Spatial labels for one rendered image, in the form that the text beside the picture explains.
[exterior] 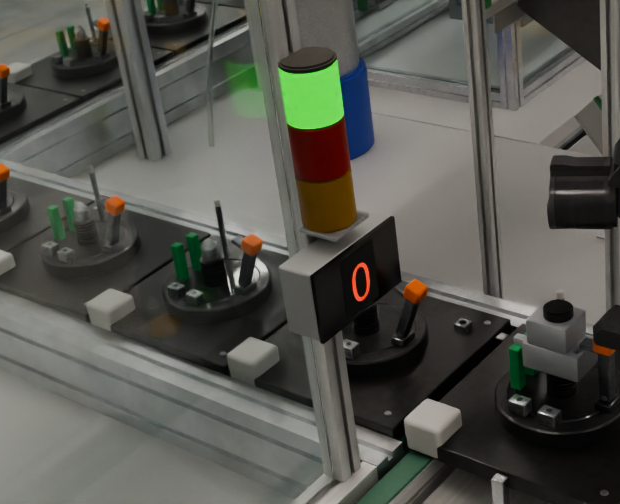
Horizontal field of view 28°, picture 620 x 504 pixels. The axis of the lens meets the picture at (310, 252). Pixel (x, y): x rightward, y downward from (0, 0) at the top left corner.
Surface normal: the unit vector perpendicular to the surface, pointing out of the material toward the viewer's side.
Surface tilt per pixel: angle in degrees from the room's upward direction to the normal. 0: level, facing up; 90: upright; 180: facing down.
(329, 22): 90
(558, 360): 90
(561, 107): 0
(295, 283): 90
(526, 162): 0
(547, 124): 0
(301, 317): 90
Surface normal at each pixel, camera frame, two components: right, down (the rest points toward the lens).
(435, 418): -0.13, -0.87
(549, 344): -0.62, 0.45
